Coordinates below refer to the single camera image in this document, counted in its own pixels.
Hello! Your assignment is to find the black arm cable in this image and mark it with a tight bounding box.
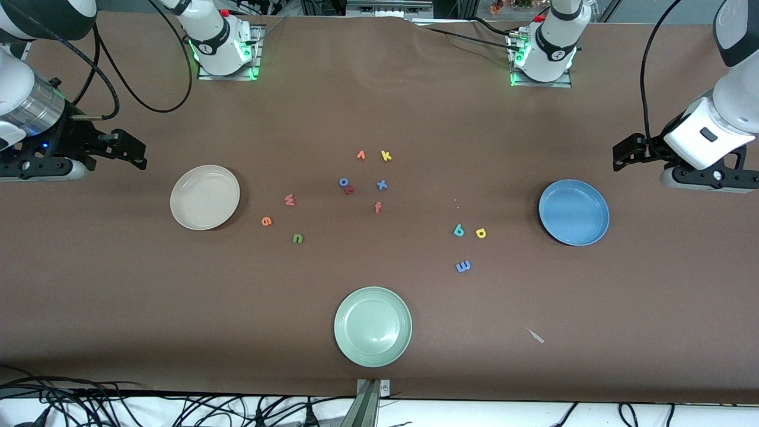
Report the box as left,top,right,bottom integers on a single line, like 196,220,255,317
639,0,730,161
0,0,194,119

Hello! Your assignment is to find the silver metal box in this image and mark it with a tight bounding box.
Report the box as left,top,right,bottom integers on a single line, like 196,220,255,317
347,0,433,17

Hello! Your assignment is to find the metal table edge bracket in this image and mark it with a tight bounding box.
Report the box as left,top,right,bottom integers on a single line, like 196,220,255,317
341,378,392,427

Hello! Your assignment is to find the beige plate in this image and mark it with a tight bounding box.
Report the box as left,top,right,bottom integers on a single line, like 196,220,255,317
170,165,241,231

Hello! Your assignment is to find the black cable tangle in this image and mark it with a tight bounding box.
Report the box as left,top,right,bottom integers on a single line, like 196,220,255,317
0,365,356,427

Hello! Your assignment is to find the black left base cable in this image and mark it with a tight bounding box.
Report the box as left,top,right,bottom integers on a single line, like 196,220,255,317
415,21,522,51

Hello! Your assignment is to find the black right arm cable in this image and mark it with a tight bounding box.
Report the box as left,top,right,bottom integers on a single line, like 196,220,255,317
0,0,194,119

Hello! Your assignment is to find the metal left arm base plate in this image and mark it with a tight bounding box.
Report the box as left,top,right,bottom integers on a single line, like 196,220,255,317
510,30,573,88

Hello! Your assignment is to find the blue plate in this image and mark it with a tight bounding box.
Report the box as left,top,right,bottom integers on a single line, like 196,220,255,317
538,179,610,247

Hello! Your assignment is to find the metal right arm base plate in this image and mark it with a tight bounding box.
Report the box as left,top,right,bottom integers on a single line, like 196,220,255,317
197,24,263,81

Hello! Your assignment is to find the orange brown object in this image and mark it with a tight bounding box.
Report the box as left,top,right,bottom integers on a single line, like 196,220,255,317
489,0,534,15

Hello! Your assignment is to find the pale green plate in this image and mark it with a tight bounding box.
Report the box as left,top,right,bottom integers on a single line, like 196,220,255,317
333,286,413,368

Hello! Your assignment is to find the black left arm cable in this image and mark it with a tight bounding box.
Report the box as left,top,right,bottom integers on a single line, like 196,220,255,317
639,0,730,161

